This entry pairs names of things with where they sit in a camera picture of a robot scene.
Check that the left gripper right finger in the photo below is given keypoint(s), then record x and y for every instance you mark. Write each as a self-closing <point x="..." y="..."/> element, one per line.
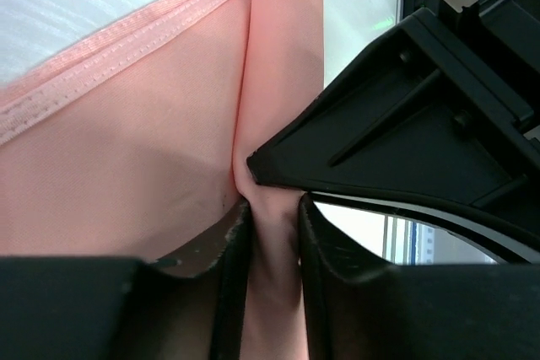
<point x="359" y="306"/>

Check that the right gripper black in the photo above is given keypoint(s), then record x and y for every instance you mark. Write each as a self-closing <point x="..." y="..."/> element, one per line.
<point x="505" y="35"/>

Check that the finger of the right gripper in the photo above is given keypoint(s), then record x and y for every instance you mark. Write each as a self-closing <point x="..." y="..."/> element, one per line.
<point x="501" y="247"/>
<point x="418" y="117"/>

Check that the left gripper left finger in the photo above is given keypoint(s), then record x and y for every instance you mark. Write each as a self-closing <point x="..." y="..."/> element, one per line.
<point x="188" y="304"/>

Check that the pink cloth napkin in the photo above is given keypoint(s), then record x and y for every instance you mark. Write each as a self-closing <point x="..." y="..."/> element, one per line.
<point x="135" y="140"/>

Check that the white slotted cable duct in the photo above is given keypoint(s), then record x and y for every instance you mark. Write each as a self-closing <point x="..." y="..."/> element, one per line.
<point x="422" y="244"/>

